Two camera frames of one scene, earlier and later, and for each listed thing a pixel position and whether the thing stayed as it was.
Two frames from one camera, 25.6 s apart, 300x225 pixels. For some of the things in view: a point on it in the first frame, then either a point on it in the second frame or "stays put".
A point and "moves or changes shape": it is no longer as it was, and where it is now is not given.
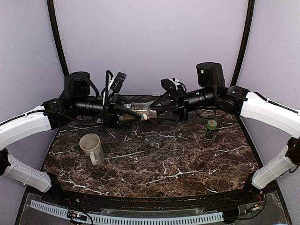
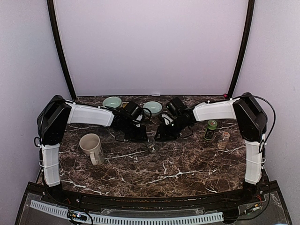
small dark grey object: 152,142 moves or changes shape
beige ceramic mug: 90,143 stays put
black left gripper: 111,116 to 140,138
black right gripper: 182,103 to 165,134
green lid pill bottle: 212,124 stays put
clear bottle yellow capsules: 142,108 to 222,143
